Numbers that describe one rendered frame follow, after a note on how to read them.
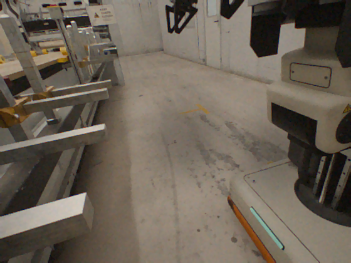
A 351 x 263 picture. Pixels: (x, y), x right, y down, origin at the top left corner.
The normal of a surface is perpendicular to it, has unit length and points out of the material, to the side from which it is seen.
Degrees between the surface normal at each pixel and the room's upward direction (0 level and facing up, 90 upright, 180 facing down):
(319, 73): 98
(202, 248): 0
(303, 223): 0
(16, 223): 0
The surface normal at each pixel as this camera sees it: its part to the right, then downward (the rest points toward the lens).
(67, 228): 0.27, 0.41
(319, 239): -0.12, -0.88
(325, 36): -0.93, 0.35
